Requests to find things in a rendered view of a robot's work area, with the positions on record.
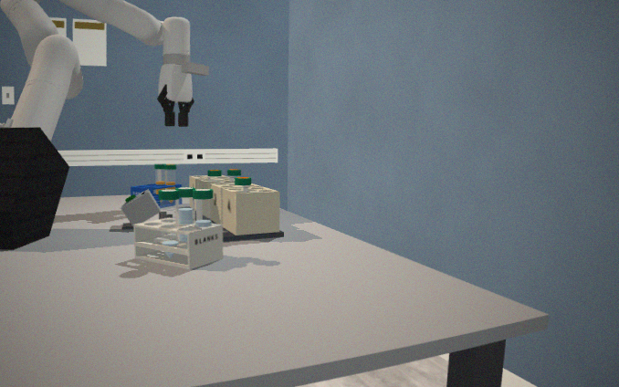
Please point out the blue tube rack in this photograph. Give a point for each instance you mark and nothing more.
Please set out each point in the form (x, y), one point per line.
(139, 189)

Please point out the clear tube with green cap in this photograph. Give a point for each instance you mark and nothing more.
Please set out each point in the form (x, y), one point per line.
(169, 200)
(186, 208)
(202, 207)

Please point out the clear plastic tube rack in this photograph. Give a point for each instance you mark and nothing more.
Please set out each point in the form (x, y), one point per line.
(205, 244)

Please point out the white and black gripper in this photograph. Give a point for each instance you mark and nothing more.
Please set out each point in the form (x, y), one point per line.
(179, 87)

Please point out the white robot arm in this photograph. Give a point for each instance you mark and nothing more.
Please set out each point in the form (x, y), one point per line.
(53, 57)

